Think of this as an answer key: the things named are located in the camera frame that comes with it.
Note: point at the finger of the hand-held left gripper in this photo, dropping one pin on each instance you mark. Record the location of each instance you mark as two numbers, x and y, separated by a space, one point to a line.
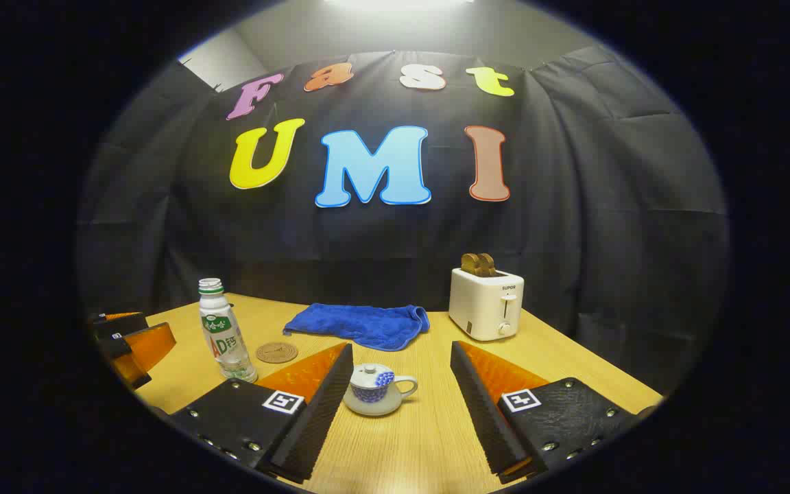
151 346
121 325

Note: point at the white teacup blue pattern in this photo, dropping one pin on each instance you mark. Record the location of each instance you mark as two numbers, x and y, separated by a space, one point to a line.
367 405

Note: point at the brown toast slice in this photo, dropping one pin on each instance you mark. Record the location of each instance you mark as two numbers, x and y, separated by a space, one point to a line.
487 265
469 264

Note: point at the white teacup lid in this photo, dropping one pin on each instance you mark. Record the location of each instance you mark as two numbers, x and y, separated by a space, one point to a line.
367 376

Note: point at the blue cloth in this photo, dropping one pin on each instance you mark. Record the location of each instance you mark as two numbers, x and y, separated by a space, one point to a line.
367 322

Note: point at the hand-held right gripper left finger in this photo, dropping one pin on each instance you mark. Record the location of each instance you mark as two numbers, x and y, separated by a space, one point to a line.
319 412

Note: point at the round brown coaster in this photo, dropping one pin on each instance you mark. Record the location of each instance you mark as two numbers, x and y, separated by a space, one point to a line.
276 353

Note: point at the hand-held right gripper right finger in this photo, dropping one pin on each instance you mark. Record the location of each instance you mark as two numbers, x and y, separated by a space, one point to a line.
481 412

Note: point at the white water bottle green label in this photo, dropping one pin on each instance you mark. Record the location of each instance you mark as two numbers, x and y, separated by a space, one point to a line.
223 336

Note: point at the black backdrop cloth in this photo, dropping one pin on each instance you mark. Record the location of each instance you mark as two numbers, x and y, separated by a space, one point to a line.
573 206

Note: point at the white toaster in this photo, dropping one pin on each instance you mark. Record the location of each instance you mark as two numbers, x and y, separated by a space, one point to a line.
481 305

